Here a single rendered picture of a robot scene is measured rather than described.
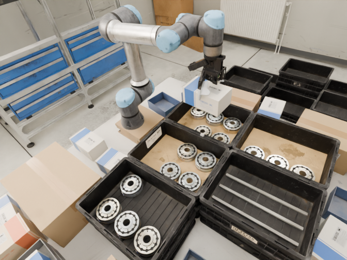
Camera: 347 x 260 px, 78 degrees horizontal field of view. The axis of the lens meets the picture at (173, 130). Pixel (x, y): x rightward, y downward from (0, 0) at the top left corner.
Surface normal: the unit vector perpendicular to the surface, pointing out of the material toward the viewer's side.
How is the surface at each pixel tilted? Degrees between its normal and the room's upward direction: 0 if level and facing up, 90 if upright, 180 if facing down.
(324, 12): 90
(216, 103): 90
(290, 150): 0
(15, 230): 0
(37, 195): 0
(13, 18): 90
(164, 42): 92
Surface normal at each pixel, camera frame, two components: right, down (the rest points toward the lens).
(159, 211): -0.09, -0.70
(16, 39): 0.77, 0.40
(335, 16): -0.64, 0.58
